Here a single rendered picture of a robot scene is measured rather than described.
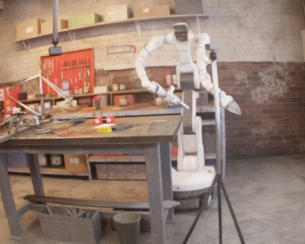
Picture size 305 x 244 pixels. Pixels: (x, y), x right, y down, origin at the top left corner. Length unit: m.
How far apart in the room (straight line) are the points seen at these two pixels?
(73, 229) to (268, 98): 3.10
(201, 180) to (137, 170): 1.25
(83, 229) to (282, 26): 3.60
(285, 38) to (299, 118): 1.15
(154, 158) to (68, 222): 0.90
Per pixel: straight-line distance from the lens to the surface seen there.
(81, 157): 4.10
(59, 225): 2.58
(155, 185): 2.09
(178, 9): 4.20
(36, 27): 4.79
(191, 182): 2.83
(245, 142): 4.55
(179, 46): 3.14
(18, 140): 2.30
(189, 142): 3.27
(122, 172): 3.97
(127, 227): 2.37
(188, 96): 3.24
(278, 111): 4.57
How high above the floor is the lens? 1.25
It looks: 9 degrees down
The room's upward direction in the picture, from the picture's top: 4 degrees counter-clockwise
